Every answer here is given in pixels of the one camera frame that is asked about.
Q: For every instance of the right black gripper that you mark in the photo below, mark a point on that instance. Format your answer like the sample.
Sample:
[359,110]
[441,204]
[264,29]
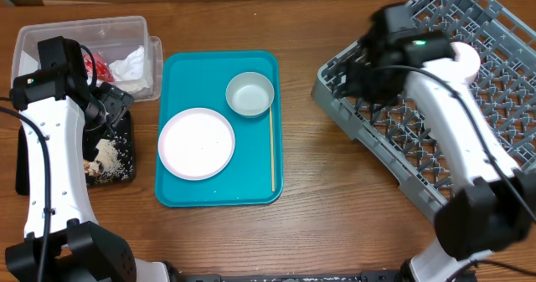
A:
[349,79]

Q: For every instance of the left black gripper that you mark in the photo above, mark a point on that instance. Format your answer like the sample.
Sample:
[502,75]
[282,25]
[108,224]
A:
[119,102]

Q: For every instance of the red snack wrapper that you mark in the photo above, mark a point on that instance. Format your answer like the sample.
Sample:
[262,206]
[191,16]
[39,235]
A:
[103,73]

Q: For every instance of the white napkin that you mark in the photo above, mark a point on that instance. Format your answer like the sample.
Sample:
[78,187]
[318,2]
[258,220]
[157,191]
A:
[129,73]

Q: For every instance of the brown food scrap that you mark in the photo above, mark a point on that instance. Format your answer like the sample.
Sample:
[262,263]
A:
[94,168]

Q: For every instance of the small white plate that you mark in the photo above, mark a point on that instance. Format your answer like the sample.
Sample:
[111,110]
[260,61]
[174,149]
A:
[469,60]

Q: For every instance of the large white plate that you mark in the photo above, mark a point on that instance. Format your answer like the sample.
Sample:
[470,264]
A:
[196,144]

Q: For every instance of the grey dishwasher rack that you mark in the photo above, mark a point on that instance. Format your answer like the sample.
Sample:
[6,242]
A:
[504,88]

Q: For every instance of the grey shallow bowl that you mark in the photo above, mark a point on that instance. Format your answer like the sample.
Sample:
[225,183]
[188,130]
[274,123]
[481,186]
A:
[250,94]

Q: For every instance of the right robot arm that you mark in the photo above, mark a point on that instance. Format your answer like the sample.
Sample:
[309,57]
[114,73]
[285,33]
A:
[493,205]

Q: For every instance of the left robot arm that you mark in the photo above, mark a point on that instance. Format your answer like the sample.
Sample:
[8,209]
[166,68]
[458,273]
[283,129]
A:
[65,112]

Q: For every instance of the black rectangular tray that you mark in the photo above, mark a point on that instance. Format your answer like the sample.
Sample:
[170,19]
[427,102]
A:
[124,128]

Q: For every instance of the spilled rice pile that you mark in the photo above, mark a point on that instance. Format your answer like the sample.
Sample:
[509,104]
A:
[117,158]

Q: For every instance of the clear plastic storage bin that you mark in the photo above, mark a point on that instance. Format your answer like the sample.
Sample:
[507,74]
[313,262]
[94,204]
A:
[114,38]

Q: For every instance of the teal serving tray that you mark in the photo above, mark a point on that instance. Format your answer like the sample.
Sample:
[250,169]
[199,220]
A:
[191,80]

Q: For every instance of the wooden chopstick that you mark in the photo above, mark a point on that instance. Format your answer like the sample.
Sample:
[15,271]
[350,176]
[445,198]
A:
[273,174]

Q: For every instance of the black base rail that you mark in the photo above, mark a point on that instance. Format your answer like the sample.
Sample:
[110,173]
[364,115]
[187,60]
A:
[365,276]

